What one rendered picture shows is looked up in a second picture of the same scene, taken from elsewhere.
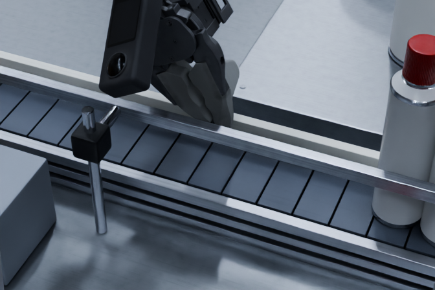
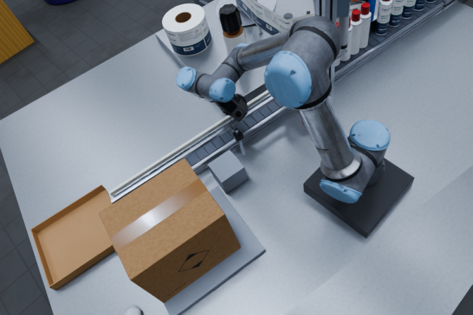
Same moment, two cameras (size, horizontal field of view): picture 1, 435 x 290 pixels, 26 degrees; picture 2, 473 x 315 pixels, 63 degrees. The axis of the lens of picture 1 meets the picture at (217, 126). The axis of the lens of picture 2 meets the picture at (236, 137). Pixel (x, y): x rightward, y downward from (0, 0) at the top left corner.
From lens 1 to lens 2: 0.88 m
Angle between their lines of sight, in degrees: 31
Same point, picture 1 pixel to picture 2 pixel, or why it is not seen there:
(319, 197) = (272, 105)
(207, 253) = (265, 136)
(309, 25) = not seen: hidden behind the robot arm
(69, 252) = (246, 162)
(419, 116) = not seen: hidden behind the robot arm
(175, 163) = (241, 127)
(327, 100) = (242, 89)
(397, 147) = not seen: hidden behind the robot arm
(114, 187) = (236, 144)
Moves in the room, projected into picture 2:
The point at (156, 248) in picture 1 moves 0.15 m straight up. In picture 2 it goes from (257, 145) to (251, 121)
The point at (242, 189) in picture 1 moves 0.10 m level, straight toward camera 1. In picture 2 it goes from (259, 118) to (280, 127)
